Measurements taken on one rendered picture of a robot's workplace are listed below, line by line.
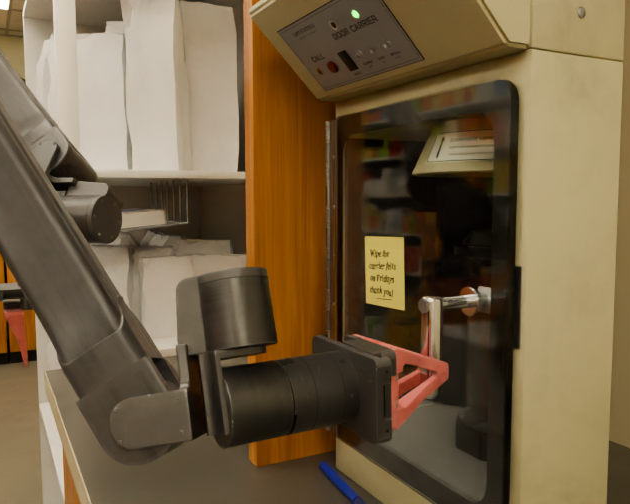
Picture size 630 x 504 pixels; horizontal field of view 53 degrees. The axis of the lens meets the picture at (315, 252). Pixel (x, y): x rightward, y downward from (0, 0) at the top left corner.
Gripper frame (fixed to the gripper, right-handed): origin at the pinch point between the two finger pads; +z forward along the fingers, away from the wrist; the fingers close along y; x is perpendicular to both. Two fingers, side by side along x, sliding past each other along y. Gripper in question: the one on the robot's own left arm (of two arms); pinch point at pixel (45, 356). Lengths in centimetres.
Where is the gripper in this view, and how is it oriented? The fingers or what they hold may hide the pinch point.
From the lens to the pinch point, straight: 86.4
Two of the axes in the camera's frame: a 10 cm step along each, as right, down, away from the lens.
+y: 8.9, -0.4, 4.6
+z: 0.0, 10.0, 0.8
